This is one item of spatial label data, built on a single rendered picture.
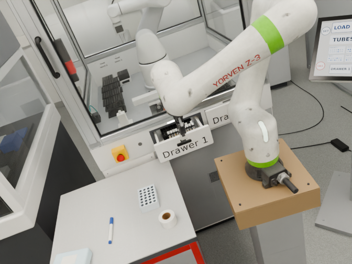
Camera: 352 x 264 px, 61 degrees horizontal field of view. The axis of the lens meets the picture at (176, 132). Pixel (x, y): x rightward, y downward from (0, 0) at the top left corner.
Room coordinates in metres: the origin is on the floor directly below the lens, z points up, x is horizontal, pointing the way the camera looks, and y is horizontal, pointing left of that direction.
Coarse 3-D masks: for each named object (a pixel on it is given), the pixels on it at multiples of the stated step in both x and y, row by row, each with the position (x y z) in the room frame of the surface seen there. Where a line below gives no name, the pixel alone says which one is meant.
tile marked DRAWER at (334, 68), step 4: (332, 64) 1.24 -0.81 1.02; (336, 64) 1.23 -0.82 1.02; (340, 64) 1.22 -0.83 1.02; (344, 64) 1.20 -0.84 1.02; (348, 64) 1.19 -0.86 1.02; (332, 68) 1.23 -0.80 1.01; (336, 68) 1.22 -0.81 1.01; (340, 68) 1.21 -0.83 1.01; (344, 68) 1.20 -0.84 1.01; (348, 68) 1.18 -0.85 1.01; (328, 72) 1.23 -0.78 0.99; (332, 72) 1.22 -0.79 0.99; (336, 72) 1.21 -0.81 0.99; (340, 72) 1.20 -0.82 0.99; (344, 72) 1.18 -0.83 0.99; (348, 72) 1.17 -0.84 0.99
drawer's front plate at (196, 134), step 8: (200, 128) 1.23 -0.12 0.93; (208, 128) 1.23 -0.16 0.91; (176, 136) 1.24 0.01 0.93; (192, 136) 1.23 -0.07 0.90; (200, 136) 1.23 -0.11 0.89; (208, 136) 1.23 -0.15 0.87; (160, 144) 1.22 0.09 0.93; (168, 144) 1.22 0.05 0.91; (176, 144) 1.22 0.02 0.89; (192, 144) 1.23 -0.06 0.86; (200, 144) 1.23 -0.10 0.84; (208, 144) 1.23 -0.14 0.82; (160, 152) 1.22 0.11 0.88; (184, 152) 1.23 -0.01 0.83; (160, 160) 1.22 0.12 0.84
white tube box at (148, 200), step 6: (150, 186) 1.10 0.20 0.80; (138, 192) 1.09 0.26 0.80; (144, 192) 1.08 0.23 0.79; (150, 192) 1.06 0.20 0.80; (156, 192) 1.06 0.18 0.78; (138, 198) 1.05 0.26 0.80; (144, 198) 1.04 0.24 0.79; (150, 198) 1.02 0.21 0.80; (156, 198) 1.01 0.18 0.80; (144, 204) 1.00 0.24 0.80; (150, 204) 0.99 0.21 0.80; (156, 204) 0.99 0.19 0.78; (144, 210) 0.98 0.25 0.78; (150, 210) 0.98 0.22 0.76
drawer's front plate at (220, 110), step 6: (228, 102) 1.39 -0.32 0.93; (210, 108) 1.39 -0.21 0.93; (216, 108) 1.37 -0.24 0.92; (222, 108) 1.37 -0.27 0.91; (210, 114) 1.37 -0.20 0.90; (216, 114) 1.37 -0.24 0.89; (222, 114) 1.37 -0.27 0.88; (210, 120) 1.37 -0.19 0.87; (216, 120) 1.37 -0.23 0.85; (222, 120) 1.37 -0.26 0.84; (228, 120) 1.37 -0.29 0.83; (210, 126) 1.37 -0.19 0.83
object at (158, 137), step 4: (196, 116) 1.41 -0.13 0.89; (192, 120) 1.48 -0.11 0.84; (196, 120) 1.38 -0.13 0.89; (196, 124) 1.42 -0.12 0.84; (200, 124) 1.32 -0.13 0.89; (156, 132) 1.49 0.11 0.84; (160, 132) 1.48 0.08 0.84; (156, 136) 1.35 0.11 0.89; (160, 136) 1.44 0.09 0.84; (156, 140) 1.32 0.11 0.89; (160, 140) 1.39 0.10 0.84
